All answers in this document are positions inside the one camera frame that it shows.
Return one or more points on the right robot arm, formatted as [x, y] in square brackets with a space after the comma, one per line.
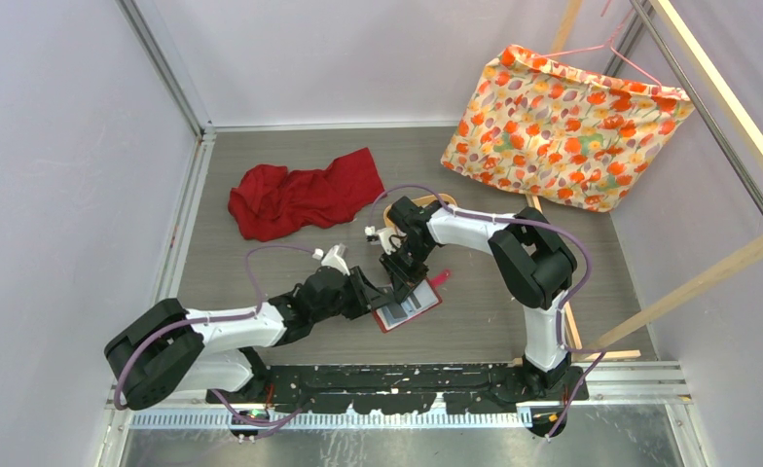
[535, 264]

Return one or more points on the yellow oval tray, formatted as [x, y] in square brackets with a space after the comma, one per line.
[421, 202]

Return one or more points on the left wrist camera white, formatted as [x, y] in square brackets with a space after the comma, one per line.
[333, 258]

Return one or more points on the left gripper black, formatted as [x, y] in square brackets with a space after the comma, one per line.
[368, 297]

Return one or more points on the pink clothes hanger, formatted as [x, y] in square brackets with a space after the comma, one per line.
[619, 42]

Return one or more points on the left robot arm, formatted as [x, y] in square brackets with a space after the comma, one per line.
[170, 348]

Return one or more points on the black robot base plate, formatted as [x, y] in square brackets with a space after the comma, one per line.
[401, 389]

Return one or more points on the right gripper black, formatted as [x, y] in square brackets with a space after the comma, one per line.
[404, 280]

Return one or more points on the aluminium frame rail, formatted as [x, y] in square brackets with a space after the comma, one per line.
[254, 421]

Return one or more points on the white magnetic stripe card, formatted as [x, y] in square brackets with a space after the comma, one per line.
[423, 298]

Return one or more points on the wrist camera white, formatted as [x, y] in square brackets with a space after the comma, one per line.
[333, 258]
[388, 238]

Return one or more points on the floral fabric bag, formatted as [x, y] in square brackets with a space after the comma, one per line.
[534, 126]

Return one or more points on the red cloth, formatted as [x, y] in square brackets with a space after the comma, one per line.
[273, 201]

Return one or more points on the wooden frame rack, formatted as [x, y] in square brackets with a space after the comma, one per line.
[690, 227]

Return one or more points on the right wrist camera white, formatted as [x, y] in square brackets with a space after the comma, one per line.
[388, 238]

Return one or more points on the red card holder wallet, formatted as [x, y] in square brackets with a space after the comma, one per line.
[435, 282]

